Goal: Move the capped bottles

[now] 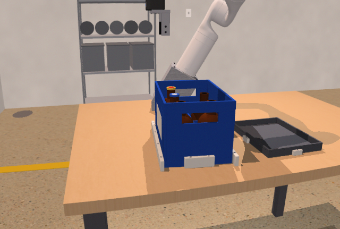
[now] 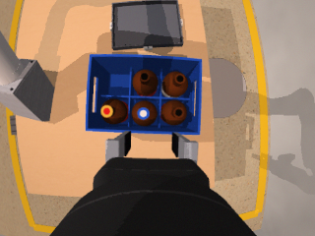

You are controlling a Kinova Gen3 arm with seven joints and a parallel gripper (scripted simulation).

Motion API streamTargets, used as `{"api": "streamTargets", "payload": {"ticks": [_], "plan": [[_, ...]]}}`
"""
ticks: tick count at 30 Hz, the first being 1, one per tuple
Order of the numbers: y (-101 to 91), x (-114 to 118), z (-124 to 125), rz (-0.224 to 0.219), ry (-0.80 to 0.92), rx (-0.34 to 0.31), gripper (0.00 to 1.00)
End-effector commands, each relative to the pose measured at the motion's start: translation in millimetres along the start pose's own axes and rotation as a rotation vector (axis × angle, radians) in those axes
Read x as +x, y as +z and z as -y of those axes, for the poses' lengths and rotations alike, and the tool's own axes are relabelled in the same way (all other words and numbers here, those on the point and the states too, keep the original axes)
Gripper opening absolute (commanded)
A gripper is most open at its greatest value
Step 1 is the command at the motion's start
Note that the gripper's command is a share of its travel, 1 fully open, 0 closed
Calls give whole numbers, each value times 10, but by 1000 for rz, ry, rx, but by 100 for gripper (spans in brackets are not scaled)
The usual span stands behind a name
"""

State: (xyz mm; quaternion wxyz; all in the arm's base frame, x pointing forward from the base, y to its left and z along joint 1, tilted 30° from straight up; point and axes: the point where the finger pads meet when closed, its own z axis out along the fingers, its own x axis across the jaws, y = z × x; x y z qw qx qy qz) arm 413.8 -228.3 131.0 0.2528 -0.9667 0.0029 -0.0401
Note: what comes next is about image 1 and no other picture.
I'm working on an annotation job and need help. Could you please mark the blue plastic crate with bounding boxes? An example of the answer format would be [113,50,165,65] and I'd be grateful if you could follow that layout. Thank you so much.
[155,80,236,168]

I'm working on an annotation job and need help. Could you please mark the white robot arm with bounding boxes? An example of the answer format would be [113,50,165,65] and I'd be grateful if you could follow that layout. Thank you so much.
[176,0,245,77]

